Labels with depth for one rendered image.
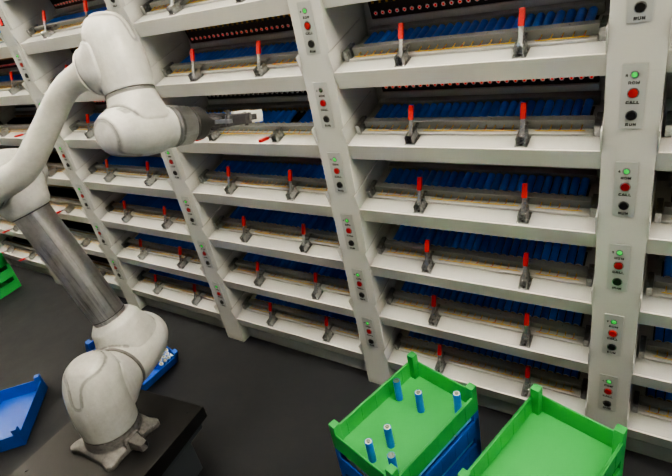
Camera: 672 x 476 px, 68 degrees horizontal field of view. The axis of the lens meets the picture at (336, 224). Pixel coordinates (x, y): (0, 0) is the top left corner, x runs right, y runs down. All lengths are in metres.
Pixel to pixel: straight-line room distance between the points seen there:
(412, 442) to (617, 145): 0.78
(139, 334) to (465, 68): 1.16
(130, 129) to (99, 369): 0.70
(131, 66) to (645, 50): 0.96
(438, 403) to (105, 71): 1.06
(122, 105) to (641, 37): 0.97
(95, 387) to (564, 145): 1.28
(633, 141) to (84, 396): 1.40
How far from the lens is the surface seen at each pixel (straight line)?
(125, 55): 1.11
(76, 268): 1.59
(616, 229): 1.23
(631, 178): 1.17
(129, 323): 1.62
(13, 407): 2.52
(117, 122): 1.06
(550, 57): 1.11
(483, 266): 1.43
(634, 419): 1.62
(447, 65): 1.17
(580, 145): 1.17
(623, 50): 1.09
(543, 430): 1.31
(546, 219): 1.27
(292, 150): 1.48
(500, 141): 1.21
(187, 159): 1.86
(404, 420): 1.32
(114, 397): 1.53
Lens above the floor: 1.33
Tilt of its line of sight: 27 degrees down
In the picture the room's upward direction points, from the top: 12 degrees counter-clockwise
